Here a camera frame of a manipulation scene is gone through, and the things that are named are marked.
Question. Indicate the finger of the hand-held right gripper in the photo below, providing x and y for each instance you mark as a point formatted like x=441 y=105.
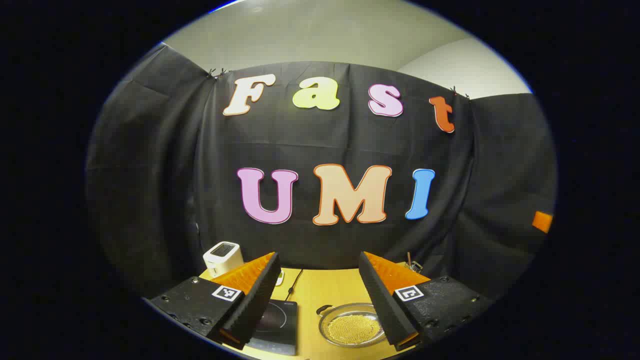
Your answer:
x=542 y=221

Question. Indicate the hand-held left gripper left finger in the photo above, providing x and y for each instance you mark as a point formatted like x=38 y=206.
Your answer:
x=260 y=295

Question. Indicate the white toaster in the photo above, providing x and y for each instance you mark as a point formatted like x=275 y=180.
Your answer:
x=222 y=257

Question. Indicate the pile of yellow soybeans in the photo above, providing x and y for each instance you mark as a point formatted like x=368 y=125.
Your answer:
x=352 y=329

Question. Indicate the black induction cooktop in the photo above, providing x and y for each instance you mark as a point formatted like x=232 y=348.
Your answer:
x=277 y=322

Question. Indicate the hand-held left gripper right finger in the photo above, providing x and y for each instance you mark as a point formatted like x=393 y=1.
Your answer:
x=382 y=300

